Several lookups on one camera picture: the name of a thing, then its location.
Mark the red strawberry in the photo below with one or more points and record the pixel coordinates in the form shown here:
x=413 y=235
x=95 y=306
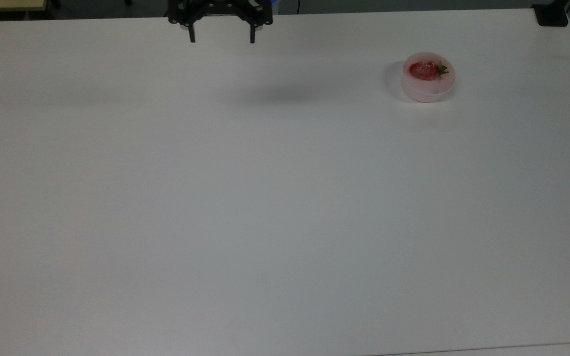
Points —
x=424 y=70

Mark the black table clamp mount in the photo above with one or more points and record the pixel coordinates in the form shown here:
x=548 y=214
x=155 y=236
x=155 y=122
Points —
x=551 y=16

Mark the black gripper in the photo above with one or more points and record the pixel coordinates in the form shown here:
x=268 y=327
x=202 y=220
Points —
x=218 y=7

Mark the light wooden table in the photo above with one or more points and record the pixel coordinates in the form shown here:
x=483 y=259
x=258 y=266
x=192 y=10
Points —
x=3 y=4

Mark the pink plastic bowl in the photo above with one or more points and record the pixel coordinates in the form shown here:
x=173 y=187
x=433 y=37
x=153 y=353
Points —
x=428 y=90

